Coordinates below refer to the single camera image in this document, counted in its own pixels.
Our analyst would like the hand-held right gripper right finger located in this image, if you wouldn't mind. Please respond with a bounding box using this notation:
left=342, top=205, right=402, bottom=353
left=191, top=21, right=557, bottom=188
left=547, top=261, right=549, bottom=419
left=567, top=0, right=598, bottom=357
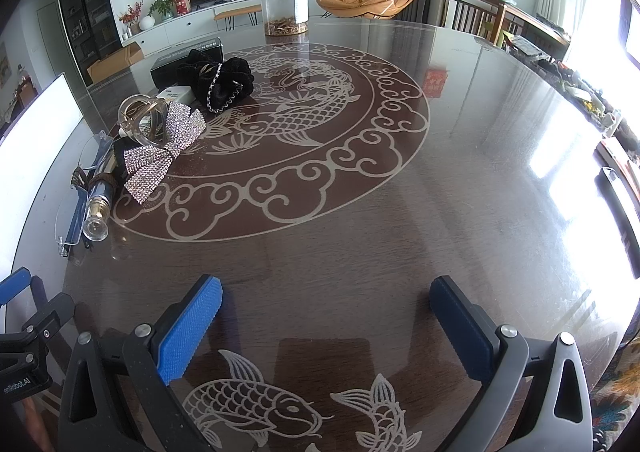
left=429, top=276, right=596, bottom=452

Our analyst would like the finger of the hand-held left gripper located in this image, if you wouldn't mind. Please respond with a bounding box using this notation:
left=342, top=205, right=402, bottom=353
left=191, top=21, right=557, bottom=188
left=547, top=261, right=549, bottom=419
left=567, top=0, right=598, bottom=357
left=0, top=267, right=77, bottom=340

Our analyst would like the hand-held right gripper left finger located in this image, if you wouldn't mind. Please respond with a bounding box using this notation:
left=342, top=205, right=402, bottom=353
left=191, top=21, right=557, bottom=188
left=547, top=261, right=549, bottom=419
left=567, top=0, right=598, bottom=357
left=59, top=274, right=224, bottom=452

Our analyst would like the black scrunchie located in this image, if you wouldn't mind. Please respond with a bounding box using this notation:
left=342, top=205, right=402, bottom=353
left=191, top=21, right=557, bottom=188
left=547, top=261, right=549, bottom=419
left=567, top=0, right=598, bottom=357
left=176, top=49, right=256, bottom=115

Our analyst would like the black printed box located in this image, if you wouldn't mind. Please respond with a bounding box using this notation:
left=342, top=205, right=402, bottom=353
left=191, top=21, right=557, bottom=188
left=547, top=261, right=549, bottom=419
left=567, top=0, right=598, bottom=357
left=150, top=36, right=224, bottom=87

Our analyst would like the clear packet with blue item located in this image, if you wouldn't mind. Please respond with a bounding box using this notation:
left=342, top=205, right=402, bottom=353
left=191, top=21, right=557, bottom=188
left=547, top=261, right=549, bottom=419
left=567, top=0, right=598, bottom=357
left=56, top=131, right=126, bottom=257

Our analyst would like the glass perfume bottle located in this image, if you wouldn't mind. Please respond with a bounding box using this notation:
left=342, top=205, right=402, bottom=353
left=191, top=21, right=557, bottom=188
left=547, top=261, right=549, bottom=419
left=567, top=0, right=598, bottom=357
left=80, top=152, right=121, bottom=241

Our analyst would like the white panel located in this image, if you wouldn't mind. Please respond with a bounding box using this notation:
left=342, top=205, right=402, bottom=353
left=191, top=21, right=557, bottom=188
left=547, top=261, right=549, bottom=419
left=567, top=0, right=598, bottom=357
left=0, top=72, right=85, bottom=173

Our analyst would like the rhinestone bow hair clip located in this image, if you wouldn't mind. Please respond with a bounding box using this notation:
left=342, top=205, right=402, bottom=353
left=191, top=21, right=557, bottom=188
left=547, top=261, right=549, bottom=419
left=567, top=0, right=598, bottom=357
left=122, top=102, right=207, bottom=205

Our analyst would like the floral sofa cover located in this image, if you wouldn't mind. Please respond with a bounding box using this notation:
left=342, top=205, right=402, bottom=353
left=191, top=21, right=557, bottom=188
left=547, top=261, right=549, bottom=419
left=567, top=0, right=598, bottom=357
left=590, top=332, right=640, bottom=452

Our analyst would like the black tablet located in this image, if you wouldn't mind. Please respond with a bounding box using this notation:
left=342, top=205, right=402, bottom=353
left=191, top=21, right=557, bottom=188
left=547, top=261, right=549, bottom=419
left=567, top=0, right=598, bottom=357
left=595, top=167, right=640, bottom=277

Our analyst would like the clear hair claw clip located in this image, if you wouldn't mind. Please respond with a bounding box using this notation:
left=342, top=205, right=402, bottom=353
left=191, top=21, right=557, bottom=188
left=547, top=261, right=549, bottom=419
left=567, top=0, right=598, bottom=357
left=117, top=94, right=171, bottom=149

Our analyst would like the small white box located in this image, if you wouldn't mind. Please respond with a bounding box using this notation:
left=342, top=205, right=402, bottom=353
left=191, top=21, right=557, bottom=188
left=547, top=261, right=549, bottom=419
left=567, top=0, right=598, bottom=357
left=156, top=86, right=197, bottom=105

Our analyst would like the red flat book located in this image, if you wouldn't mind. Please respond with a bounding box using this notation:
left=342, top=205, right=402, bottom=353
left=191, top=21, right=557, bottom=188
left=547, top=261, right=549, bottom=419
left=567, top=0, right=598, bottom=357
left=595, top=139, right=640, bottom=173

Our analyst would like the cardboard box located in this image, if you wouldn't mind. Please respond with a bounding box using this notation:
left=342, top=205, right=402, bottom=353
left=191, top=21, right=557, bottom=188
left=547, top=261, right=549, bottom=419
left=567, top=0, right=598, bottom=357
left=86, top=42, right=146, bottom=82

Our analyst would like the dark display shelf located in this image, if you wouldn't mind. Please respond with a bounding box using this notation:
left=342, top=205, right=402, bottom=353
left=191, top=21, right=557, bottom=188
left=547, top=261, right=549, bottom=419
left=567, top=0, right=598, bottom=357
left=55, top=0, right=123, bottom=82

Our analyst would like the red flower arrangement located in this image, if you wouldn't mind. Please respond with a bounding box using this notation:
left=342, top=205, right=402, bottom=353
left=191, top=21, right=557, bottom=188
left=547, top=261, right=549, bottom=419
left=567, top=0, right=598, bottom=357
left=118, top=2, right=143, bottom=37

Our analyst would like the white television cabinet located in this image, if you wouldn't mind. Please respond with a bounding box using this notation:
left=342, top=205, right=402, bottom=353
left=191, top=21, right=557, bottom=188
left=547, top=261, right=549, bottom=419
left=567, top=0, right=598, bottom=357
left=120, top=0, right=326, bottom=55

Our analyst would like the leafy green potted plant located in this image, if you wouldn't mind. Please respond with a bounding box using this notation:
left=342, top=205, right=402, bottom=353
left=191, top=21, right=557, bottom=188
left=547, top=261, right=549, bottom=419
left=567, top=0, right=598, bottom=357
left=148, top=0, right=176, bottom=21

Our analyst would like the orange-topped stool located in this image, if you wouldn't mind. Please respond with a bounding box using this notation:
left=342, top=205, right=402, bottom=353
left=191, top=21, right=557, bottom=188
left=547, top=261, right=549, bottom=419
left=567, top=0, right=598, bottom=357
left=214, top=5, right=263, bottom=32

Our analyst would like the wooden slatted chair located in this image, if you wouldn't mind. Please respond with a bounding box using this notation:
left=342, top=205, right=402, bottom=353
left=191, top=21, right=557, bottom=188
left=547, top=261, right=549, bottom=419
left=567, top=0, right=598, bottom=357
left=444, top=0, right=506, bottom=40

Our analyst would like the clear jar with black lid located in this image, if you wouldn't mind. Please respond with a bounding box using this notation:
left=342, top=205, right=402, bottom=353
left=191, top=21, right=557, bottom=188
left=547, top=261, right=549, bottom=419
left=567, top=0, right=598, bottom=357
left=258, top=0, right=309, bottom=36

